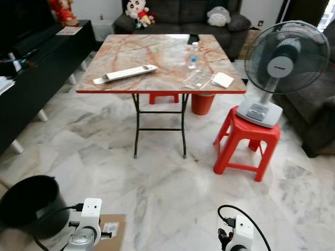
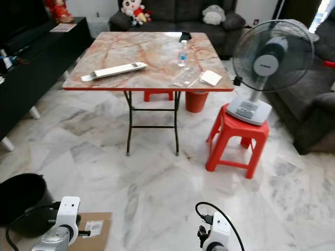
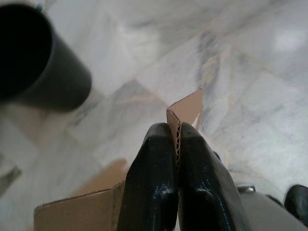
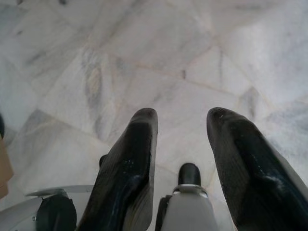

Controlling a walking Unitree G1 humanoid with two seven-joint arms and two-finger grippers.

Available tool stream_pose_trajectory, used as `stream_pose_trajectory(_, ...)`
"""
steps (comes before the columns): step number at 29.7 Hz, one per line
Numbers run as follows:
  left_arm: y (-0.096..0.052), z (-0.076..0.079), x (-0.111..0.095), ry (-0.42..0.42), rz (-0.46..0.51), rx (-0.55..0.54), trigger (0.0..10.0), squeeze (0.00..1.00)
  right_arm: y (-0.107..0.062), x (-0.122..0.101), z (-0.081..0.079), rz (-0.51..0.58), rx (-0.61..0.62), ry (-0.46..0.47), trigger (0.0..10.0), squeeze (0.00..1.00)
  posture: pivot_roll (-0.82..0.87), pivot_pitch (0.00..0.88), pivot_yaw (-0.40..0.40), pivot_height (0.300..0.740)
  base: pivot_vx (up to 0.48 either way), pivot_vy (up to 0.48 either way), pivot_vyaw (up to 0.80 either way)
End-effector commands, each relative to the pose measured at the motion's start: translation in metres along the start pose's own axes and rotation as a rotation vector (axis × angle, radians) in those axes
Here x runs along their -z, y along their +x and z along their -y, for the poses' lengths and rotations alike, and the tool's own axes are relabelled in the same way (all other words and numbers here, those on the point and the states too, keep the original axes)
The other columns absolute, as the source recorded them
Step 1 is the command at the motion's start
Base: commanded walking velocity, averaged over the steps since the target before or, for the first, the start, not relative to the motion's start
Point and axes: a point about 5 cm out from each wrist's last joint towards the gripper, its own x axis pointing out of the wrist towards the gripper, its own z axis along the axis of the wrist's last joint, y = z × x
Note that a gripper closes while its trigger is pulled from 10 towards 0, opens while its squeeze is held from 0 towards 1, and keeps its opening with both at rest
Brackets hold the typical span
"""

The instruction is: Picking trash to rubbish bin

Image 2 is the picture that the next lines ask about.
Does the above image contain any white tissue packet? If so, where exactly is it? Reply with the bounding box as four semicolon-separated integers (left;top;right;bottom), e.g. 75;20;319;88
199;70;223;87

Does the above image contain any marble top folding table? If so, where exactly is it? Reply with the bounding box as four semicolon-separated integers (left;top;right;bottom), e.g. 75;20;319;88
62;31;235;156

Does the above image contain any long white flat box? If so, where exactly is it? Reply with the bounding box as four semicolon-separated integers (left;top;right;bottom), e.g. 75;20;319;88
81;62;148;82

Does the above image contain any cartoon boy plush doll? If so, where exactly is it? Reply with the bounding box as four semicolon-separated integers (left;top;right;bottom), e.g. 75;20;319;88
120;0;152;26

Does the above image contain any black rubbish bin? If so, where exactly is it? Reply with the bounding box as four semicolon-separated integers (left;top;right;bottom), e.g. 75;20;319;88
0;173;62;237

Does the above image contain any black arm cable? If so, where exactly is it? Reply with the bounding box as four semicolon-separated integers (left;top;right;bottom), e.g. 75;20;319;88
5;202;62;251
195;202;245;251

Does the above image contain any pink paper sheet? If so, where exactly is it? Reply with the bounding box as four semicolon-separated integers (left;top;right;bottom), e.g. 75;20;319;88
50;23;77;33

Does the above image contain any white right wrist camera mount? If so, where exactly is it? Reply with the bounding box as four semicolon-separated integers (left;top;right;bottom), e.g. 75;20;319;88
209;211;231;251

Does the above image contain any red festive doll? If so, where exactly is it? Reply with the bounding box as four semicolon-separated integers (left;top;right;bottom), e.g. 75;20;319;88
43;0;74;24

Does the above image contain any clear plastic wrapper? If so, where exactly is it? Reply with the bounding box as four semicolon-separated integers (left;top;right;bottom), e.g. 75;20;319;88
171;67;200;87

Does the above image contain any dark grey sofa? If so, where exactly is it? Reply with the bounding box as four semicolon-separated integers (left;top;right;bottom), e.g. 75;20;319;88
109;0;248;58

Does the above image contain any dark grey armchair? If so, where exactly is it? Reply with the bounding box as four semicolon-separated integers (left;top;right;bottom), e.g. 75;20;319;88
267;26;335;155

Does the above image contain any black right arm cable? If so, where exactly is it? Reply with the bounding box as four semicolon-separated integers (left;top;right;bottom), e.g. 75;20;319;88
195;202;245;251

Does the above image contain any red plastic stool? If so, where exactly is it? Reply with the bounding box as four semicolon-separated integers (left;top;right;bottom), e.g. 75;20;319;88
143;91;172;102
206;104;270;179

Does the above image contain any red plastic bucket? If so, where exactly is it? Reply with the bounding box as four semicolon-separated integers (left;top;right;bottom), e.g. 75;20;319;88
185;91;210;113

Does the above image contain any small white bottle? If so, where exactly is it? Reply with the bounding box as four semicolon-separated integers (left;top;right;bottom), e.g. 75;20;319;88
2;50;14;71

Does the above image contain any clear plastic water bottle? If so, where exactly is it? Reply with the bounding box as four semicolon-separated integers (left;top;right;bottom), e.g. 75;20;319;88
177;41;189;67

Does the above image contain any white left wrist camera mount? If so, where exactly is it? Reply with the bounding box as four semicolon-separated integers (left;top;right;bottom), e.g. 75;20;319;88
55;196;81;245

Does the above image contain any black low tv cabinet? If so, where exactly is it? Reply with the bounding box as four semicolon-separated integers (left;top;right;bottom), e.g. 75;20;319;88
0;17;93;152

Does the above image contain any grey electric desk fan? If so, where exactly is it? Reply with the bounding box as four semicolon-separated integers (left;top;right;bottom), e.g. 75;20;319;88
227;19;315;126

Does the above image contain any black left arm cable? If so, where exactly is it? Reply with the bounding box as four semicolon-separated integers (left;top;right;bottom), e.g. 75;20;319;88
5;202;62;251

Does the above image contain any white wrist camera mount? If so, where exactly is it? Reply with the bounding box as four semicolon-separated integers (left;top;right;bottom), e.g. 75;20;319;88
55;196;81;245
209;211;231;251

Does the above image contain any grey round plush toy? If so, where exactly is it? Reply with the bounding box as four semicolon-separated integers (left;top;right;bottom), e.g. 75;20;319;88
202;5;227;27

